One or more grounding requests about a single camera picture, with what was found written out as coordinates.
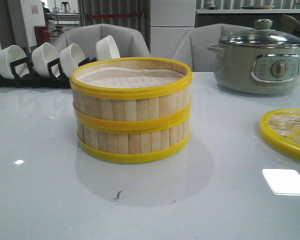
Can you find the bamboo steamer tray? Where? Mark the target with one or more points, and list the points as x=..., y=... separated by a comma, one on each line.
x=133, y=148
x=133, y=110

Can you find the woven bamboo steamer lid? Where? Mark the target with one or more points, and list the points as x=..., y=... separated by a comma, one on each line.
x=280, y=128

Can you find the grey chair left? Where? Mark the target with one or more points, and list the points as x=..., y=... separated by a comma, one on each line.
x=130, y=42

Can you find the grey chair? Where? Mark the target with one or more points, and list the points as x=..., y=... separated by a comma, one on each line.
x=192, y=49
x=130, y=42

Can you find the grey chair right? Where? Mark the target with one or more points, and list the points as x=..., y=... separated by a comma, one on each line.
x=192, y=49

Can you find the white bowl right end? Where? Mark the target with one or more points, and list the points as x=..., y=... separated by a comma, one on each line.
x=106, y=49

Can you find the white bowl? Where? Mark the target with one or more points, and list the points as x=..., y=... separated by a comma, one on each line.
x=8, y=55
x=41, y=56
x=70, y=57

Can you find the white refrigerator in background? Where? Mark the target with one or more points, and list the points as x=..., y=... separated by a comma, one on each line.
x=169, y=20

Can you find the grey-green electric cooking pot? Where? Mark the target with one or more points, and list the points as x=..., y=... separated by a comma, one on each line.
x=257, y=70

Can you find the black plastic dish rack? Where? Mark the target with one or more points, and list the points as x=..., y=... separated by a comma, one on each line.
x=57, y=78

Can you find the red cabinet in background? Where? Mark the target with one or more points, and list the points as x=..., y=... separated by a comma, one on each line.
x=42, y=34

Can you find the glass pot lid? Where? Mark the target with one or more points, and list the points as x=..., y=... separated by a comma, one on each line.
x=262, y=36

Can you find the white bowl far left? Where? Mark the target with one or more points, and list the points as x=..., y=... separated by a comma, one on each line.
x=8, y=55

